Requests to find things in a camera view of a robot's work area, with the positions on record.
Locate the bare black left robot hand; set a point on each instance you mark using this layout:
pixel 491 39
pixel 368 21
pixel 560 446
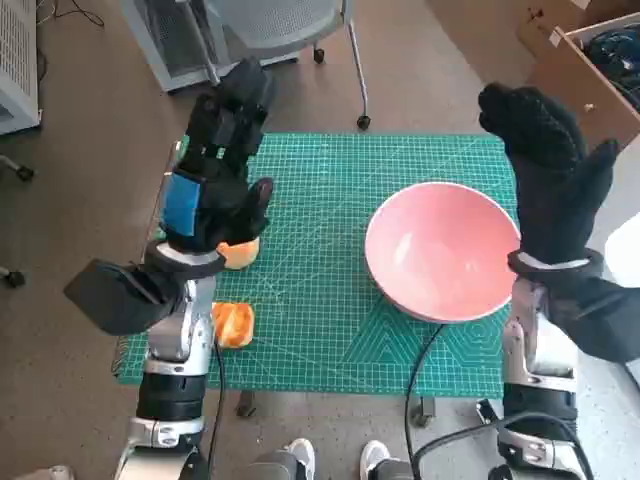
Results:
pixel 220 165

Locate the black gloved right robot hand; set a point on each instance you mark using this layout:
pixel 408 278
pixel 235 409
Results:
pixel 550 190

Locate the round toy bread bun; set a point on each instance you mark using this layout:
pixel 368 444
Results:
pixel 240 255

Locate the pink bowl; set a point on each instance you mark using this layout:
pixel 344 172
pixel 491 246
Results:
pixel 440 250

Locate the long toy bread loaf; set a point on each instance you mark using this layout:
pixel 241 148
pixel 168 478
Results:
pixel 235 325

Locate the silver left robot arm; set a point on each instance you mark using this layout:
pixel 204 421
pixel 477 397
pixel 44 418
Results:
pixel 175 330

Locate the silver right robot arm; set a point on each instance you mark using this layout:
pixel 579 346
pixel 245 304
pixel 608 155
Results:
pixel 520 340

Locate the white desk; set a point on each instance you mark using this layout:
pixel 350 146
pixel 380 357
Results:
pixel 631 190

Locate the white rounded object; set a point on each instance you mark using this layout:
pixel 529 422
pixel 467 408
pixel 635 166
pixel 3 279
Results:
pixel 625 250

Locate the wooden crate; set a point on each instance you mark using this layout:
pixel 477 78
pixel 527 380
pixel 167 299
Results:
pixel 575 90

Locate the green cutting mat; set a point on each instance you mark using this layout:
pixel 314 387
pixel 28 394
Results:
pixel 320 200

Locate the grey mesh office chair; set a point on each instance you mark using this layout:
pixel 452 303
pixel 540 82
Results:
pixel 280 20

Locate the brown cardboard box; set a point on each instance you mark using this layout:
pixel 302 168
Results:
pixel 550 15

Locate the white perforated appliance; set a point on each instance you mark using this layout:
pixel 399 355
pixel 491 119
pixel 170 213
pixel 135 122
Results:
pixel 15 50

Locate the table leg caster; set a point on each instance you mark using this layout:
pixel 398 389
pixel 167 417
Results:
pixel 422 411
pixel 245 406

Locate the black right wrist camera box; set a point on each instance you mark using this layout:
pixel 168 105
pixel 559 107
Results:
pixel 600 315

